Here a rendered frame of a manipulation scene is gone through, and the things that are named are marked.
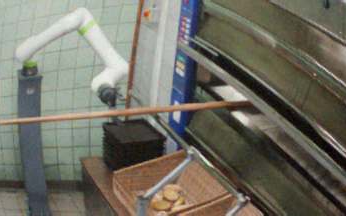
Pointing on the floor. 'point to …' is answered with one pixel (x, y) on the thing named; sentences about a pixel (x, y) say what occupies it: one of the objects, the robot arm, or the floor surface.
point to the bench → (99, 189)
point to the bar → (183, 168)
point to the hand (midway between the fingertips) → (121, 111)
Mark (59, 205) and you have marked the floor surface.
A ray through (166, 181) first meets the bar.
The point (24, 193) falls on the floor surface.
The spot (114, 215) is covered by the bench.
